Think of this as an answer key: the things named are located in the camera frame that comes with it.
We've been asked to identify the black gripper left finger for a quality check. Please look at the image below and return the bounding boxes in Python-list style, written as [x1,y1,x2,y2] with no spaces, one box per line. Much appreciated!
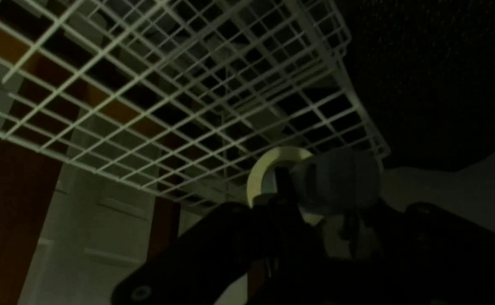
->
[110,196,317,305]

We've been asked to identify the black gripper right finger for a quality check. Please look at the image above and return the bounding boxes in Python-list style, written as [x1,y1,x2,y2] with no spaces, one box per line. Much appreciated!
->
[329,201,495,305]

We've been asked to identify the black speckled blanket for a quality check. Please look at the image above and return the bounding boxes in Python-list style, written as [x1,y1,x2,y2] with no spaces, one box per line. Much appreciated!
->
[331,0,495,174]

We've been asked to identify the white wire rack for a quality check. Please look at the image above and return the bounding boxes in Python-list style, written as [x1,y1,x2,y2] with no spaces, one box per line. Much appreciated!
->
[0,0,393,213]

